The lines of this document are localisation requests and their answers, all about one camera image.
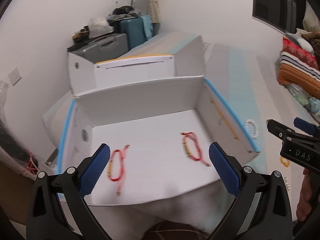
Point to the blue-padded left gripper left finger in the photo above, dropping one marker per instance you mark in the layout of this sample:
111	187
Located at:
57	208

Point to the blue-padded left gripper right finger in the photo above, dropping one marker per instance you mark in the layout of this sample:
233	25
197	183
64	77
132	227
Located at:
261	207

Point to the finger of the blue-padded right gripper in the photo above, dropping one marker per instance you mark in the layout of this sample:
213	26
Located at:
304	126
277	129

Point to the person's right hand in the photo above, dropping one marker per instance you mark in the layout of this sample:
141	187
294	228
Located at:
304	206

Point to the floral quilt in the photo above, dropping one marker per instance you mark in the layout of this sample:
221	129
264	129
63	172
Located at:
309	102

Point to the striped orange blanket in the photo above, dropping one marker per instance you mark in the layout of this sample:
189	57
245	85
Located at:
297	66

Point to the striped bed sheet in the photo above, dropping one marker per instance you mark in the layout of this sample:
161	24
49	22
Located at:
248	83

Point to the white cardboard box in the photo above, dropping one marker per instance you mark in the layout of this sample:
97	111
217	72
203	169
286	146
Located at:
156	103

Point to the teal cloth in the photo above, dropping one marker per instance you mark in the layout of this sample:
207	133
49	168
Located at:
148	27

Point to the grey hard suitcase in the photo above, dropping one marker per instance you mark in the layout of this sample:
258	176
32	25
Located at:
102	48

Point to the beige curtain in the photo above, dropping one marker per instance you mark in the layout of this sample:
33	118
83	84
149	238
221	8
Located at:
154	11

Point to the teal hard suitcase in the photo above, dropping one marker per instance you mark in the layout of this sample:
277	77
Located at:
134	30

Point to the white plastic bag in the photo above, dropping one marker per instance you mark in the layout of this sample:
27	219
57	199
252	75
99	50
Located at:
99	26

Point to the dark clothes pile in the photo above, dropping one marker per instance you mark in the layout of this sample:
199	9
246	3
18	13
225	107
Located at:
123	13

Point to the white wall socket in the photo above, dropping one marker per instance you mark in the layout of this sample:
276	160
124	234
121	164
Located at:
14	76

